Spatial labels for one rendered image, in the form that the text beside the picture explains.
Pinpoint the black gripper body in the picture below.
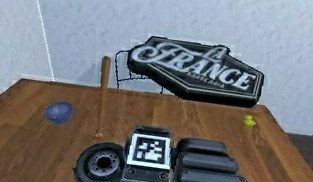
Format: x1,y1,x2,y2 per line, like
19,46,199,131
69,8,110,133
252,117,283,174
71,137,129,182

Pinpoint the brown wooden baseball bat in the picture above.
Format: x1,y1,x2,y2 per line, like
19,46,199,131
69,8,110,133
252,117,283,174
91,55,115,140

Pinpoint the black lettered sign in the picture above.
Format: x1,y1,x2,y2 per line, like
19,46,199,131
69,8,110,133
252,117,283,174
122,32,269,111

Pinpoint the yellow rubber duck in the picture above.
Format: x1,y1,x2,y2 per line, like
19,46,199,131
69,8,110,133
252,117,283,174
242,114,258,128

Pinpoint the black wire stand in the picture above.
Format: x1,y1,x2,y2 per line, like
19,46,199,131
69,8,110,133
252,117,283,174
110,48,169,96

